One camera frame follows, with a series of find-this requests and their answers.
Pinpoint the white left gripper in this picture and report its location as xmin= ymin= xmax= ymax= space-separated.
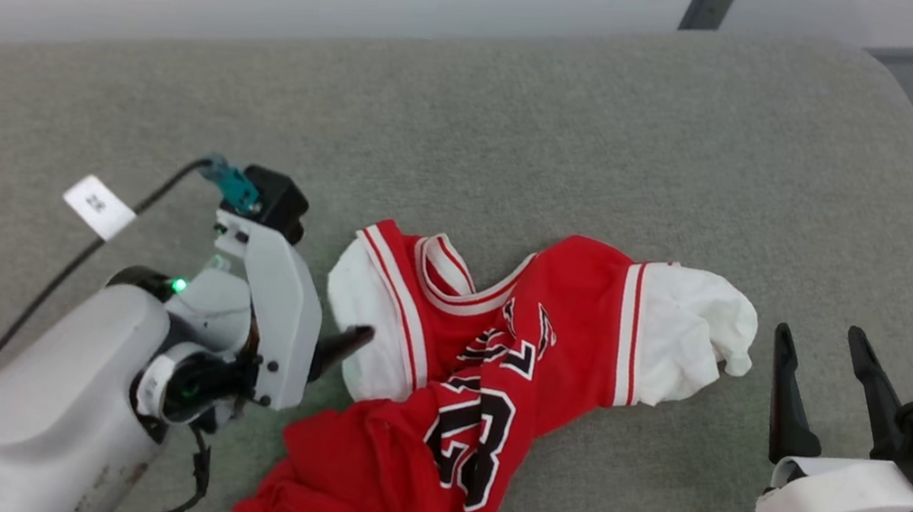
xmin=187 ymin=209 xmax=392 ymax=423

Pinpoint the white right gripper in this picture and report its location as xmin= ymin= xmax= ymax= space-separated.
xmin=746 ymin=314 xmax=913 ymax=512

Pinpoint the red and white basketball jersey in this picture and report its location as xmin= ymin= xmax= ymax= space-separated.
xmin=233 ymin=188 xmax=769 ymax=512

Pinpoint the short black looped cable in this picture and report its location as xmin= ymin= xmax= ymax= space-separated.
xmin=109 ymin=412 xmax=219 ymax=512

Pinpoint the teal left cable connector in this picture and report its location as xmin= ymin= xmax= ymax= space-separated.
xmin=195 ymin=152 xmax=266 ymax=216

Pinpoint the white paper cable label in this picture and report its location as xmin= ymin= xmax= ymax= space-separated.
xmin=57 ymin=172 xmax=143 ymax=246

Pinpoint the long black left arm cable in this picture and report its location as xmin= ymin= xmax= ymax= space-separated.
xmin=0 ymin=124 xmax=216 ymax=512

